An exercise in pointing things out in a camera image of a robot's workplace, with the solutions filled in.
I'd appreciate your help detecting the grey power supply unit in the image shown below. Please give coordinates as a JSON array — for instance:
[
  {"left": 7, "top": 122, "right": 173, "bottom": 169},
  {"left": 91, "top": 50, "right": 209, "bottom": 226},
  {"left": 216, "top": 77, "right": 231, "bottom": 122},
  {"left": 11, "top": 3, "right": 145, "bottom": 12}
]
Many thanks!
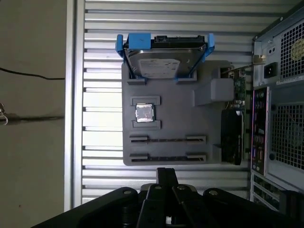
[{"left": 260, "top": 14, "right": 304, "bottom": 83}]

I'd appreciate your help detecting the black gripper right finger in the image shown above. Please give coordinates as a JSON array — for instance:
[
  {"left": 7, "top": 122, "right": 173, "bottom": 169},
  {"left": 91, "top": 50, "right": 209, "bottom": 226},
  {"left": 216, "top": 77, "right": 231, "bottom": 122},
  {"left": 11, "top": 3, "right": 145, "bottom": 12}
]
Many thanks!
[{"left": 165, "top": 167, "right": 300, "bottom": 228}]

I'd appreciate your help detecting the small metal clamp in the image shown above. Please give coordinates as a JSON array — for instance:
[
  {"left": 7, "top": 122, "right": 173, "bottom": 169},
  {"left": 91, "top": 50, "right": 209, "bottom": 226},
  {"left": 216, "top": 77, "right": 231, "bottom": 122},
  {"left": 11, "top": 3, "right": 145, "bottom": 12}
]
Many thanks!
[{"left": 0, "top": 102, "right": 10, "bottom": 126}]

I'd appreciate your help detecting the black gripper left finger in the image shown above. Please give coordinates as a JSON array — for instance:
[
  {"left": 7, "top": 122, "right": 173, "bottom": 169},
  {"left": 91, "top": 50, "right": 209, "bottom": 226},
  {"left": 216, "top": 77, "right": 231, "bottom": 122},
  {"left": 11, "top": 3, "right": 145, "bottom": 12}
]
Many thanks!
[{"left": 30, "top": 167, "right": 167, "bottom": 228}]

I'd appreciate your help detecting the graphics card with black cooler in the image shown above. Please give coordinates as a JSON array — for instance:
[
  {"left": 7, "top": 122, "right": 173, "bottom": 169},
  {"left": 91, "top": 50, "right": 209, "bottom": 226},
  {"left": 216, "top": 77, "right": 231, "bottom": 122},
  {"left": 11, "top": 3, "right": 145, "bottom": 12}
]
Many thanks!
[{"left": 219, "top": 54, "right": 266, "bottom": 166}]

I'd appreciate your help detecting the silver CPU chip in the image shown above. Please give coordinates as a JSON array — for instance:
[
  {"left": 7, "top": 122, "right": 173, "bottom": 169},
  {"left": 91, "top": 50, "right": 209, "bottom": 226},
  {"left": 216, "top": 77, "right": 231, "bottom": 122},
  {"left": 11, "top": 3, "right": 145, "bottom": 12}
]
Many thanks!
[{"left": 134, "top": 103, "right": 157, "bottom": 124}]

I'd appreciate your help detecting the black open PC case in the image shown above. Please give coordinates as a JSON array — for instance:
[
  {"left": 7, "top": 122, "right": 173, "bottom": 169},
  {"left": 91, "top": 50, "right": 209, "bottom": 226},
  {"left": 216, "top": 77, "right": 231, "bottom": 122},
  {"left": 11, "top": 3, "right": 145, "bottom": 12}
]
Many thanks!
[{"left": 247, "top": 3, "right": 304, "bottom": 216}]

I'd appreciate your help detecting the hard disk in blue carrier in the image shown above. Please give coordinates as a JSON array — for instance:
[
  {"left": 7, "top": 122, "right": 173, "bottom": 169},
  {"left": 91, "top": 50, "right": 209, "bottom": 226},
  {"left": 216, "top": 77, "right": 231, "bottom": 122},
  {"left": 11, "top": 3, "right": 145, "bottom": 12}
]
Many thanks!
[{"left": 115, "top": 33, "right": 215, "bottom": 80}]

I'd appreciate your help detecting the thin black floor cable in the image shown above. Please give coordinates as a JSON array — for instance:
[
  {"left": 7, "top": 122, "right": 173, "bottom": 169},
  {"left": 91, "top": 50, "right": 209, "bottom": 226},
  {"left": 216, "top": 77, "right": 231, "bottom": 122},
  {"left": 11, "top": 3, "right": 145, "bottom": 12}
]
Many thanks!
[{"left": 0, "top": 67, "right": 65, "bottom": 80}]

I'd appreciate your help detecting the grey plastic parts rack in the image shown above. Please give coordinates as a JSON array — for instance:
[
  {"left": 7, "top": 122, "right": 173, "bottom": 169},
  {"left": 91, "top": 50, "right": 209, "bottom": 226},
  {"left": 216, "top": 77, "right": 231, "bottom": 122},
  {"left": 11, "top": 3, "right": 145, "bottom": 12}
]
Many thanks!
[{"left": 121, "top": 60, "right": 236, "bottom": 166}]

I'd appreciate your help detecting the dark blue RAM stick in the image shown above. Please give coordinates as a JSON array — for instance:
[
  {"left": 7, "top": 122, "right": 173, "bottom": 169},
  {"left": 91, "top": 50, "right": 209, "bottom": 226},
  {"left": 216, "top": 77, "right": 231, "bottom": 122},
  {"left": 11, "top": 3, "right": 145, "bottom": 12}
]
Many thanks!
[{"left": 130, "top": 154, "right": 206, "bottom": 163}]

